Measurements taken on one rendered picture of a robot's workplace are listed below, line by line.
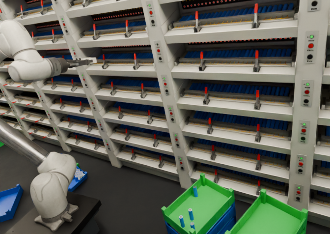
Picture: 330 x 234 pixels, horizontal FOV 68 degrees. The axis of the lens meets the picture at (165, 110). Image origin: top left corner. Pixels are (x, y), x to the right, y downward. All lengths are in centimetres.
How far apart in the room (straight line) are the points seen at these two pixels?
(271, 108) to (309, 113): 16
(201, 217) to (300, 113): 65
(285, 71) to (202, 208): 74
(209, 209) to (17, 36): 118
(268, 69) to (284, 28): 19
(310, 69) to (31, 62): 115
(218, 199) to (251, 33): 80
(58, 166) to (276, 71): 129
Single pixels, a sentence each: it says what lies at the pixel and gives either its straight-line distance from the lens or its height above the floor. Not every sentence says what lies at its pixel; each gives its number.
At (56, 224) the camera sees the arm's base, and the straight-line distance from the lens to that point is 161.
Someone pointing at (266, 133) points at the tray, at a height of 53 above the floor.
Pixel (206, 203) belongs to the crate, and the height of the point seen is 32.
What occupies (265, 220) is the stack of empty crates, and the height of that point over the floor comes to 32.
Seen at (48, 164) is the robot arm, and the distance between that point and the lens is 165.
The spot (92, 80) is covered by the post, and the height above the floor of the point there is 80.
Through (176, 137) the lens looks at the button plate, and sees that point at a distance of 157.
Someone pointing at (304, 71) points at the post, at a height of 91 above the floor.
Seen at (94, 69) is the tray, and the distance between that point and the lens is 177.
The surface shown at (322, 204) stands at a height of 15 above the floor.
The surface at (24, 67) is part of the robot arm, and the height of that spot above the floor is 112.
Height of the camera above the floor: 133
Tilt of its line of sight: 27 degrees down
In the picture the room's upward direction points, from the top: 12 degrees counter-clockwise
